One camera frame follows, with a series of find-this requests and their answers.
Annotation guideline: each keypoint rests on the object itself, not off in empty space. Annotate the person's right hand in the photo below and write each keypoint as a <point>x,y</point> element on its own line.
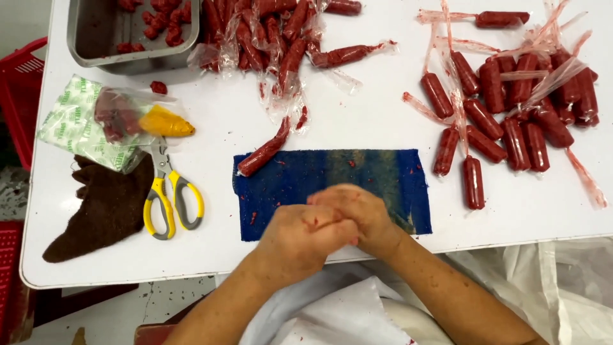
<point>371,220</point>

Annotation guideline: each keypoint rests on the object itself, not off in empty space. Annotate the person's left hand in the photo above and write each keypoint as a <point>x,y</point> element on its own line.
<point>294,242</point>

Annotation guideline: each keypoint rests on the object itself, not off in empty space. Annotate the person's right fingers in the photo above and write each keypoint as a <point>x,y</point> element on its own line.
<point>342,197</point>

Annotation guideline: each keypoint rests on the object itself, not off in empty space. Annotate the person's left fingers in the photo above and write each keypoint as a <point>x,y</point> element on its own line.
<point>337,232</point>

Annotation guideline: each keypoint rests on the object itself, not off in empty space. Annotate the blue cloth mat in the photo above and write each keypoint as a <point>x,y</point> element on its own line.
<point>306,175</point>

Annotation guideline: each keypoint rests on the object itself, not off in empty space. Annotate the white apron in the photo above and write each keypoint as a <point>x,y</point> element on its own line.
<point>335,311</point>

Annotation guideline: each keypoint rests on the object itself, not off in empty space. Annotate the long wrapped red sausage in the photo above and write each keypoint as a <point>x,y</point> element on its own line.
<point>264,152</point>

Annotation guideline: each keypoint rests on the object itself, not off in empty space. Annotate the heap of untrimmed wrapped sausages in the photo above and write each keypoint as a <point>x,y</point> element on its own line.
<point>282,38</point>

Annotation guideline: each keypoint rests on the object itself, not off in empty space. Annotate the yellow grey scissors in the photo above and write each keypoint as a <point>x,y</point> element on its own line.
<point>165,191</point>

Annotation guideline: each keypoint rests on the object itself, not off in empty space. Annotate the pile of short red sausages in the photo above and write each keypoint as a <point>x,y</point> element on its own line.
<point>517,110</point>

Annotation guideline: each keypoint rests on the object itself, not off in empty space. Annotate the red stool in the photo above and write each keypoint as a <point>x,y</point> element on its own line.
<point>153,334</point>

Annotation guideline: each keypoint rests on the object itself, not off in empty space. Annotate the clear bag with yellow paste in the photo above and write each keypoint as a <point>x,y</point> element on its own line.
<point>143,120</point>

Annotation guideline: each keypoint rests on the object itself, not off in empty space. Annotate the small red meat lump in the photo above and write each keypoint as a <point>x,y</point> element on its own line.
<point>158,87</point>

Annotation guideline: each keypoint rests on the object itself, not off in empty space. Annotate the white plastic sack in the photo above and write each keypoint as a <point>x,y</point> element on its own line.
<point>550,287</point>

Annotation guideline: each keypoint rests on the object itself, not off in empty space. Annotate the brown cloth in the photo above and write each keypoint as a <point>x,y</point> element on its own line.
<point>103,211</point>

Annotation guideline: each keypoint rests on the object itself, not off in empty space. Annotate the stained plastic wrapper strip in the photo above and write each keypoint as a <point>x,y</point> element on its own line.
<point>586,179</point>

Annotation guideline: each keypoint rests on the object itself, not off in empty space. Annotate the green printed plastic bag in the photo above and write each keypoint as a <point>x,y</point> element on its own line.
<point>72,120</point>

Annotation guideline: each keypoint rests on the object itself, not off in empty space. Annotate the metal tray with red pieces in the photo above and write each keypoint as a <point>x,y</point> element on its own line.
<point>96,33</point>

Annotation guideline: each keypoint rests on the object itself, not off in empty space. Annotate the red plastic crate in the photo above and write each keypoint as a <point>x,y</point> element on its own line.
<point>19,96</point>
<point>9,278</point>

